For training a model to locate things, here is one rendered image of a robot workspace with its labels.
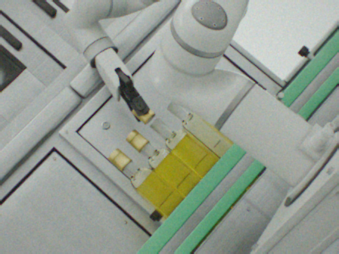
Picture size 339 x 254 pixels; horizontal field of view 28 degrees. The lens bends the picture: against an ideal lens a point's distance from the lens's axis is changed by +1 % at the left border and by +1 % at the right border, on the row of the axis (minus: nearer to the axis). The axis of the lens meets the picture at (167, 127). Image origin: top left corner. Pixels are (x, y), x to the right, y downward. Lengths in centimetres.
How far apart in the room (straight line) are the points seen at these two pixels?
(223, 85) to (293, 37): 79
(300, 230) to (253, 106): 20
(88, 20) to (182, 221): 52
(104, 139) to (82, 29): 28
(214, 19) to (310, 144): 23
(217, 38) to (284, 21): 85
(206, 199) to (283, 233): 42
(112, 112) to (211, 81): 67
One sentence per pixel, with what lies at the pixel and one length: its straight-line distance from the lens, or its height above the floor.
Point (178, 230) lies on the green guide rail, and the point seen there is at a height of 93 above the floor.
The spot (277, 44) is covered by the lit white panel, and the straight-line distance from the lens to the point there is 181.
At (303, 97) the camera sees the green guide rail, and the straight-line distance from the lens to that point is 159.
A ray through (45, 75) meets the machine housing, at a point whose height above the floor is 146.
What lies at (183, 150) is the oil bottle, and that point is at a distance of 152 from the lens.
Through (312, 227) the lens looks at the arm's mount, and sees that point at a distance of 96.
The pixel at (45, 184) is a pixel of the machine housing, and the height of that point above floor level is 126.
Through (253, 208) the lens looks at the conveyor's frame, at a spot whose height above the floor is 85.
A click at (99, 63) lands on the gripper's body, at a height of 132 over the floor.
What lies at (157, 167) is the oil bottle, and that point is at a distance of 151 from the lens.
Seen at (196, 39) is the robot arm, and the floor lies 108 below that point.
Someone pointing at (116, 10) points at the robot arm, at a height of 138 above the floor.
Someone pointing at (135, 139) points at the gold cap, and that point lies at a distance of 153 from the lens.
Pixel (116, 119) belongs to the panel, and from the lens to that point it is 170.
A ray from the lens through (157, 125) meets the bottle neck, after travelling 155.
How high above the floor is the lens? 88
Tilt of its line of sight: 8 degrees up
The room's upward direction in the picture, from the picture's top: 49 degrees counter-clockwise
